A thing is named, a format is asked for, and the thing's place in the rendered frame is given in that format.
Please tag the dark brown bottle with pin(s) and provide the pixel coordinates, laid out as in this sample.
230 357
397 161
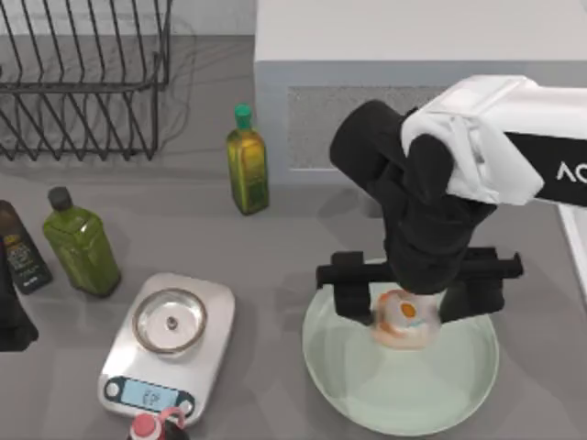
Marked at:
23 256

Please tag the silver kitchen scale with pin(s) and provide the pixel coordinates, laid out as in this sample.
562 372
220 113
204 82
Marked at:
160 348

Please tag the dark bottle with red cap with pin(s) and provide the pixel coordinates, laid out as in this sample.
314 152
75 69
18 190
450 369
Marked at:
153 426

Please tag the green bottle with dark cap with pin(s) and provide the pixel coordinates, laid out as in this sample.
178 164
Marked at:
85 247

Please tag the pale green plate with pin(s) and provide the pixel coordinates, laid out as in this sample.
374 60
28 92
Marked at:
403 380

